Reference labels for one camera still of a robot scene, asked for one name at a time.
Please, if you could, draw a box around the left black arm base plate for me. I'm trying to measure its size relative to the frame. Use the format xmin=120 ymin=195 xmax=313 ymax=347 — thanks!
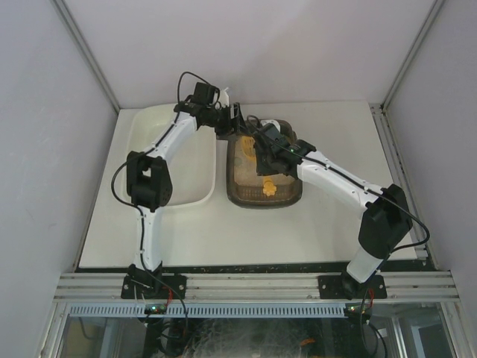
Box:
xmin=121 ymin=264 xmax=187 ymax=300

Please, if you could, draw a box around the left aluminium frame post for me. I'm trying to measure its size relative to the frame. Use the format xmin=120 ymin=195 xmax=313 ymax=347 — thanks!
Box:
xmin=50 ymin=0 xmax=121 ymax=115

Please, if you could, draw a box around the white plastic tub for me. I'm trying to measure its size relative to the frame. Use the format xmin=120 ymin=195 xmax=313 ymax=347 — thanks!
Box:
xmin=126 ymin=104 xmax=216 ymax=206

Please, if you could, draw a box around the grey slotted cable duct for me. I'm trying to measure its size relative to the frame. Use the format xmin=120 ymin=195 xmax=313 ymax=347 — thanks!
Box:
xmin=69 ymin=303 xmax=347 ymax=318

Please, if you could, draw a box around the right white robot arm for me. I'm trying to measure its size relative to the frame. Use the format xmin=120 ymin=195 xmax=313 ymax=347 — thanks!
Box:
xmin=250 ymin=123 xmax=430 ymax=299

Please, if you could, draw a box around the yellow litter scoop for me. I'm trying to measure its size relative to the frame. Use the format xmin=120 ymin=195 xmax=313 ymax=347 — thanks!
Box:
xmin=238 ymin=136 xmax=279 ymax=198

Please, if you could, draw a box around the aluminium frame post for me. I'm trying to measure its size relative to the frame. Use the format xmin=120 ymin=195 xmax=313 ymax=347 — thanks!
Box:
xmin=50 ymin=0 xmax=121 ymax=115
xmin=381 ymin=0 xmax=446 ymax=112

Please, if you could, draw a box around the brown litter box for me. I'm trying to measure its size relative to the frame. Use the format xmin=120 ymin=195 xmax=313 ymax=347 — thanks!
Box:
xmin=226 ymin=136 xmax=303 ymax=209

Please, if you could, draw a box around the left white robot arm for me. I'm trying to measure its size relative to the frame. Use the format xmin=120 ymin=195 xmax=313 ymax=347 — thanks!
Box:
xmin=110 ymin=71 xmax=243 ymax=274

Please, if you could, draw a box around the right aluminium frame post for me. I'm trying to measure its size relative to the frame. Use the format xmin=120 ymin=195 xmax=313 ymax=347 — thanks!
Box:
xmin=381 ymin=0 xmax=446 ymax=112

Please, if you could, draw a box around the right aluminium side rail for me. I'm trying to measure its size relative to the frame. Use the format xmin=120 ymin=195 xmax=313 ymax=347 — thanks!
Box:
xmin=370 ymin=104 xmax=438 ymax=269

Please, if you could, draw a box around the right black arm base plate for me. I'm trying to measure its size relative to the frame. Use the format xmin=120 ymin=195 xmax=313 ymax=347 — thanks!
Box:
xmin=318 ymin=273 xmax=388 ymax=300

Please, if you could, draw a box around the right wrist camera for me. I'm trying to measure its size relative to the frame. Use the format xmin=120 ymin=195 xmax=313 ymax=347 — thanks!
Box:
xmin=260 ymin=119 xmax=280 ymax=131

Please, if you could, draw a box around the aluminium front rail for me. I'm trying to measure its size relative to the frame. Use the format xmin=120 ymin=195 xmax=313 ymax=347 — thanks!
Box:
xmin=54 ymin=271 xmax=459 ymax=303

